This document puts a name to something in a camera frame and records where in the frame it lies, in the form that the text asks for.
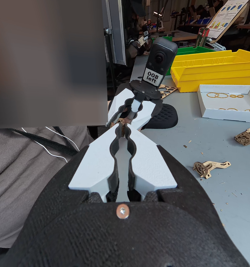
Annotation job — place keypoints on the group of tan rubber bands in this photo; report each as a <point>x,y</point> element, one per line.
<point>217,95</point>

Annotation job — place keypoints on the yellow storage bin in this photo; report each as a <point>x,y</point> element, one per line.
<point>210,81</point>
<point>220,57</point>

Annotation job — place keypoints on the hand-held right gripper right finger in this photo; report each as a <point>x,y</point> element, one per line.
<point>152,166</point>

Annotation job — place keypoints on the wooden lever assembly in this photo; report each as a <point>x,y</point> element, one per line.
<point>208,166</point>

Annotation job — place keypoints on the wooden board with poster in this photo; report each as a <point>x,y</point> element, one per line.
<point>227,18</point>

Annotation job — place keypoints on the black quilted wrist rest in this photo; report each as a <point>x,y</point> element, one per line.
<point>164,116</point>

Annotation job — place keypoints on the green storage bin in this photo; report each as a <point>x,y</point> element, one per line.
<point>164,38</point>
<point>187,51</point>

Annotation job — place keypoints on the wooden drum assembly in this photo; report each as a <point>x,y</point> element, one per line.
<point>244,137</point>

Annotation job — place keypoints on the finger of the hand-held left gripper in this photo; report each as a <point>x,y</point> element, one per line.
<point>146,112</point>
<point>119,100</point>

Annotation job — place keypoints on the white cardboard tray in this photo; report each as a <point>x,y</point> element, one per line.
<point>220,114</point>

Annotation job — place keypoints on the row of blue bins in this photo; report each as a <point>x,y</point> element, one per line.
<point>200,21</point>

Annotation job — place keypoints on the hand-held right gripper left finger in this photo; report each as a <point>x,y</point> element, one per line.
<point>91,166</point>

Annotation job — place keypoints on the red and green box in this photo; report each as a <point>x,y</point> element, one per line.
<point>202,36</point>

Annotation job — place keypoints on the wooden gear stack part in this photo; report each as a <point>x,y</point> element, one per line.
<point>123,131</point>

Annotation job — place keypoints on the metal framed panel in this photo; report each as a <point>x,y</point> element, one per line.
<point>116,31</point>

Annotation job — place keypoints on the perforated plywood sheet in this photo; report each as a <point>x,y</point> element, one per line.
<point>168,89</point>

